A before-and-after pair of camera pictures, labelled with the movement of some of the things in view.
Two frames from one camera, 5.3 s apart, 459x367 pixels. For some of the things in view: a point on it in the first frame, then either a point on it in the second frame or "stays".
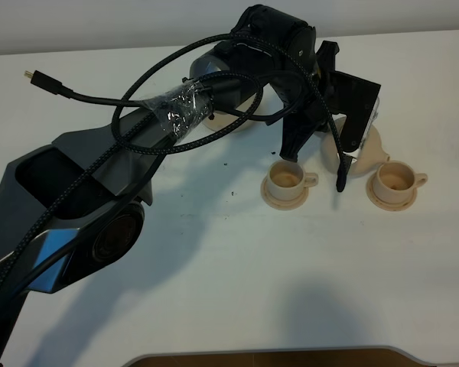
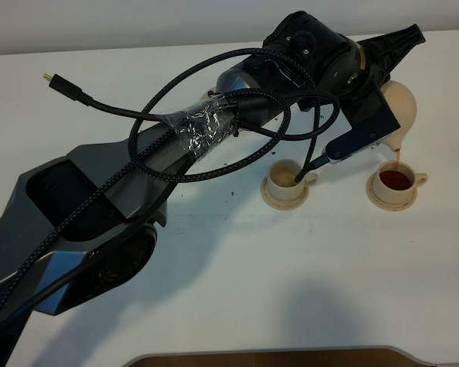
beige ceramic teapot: (372, 154) to (402, 103)
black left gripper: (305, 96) to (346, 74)
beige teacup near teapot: (286, 180) stays
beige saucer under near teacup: (281, 205) stays
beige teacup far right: (395, 183) stays
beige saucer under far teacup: (393, 207) stays
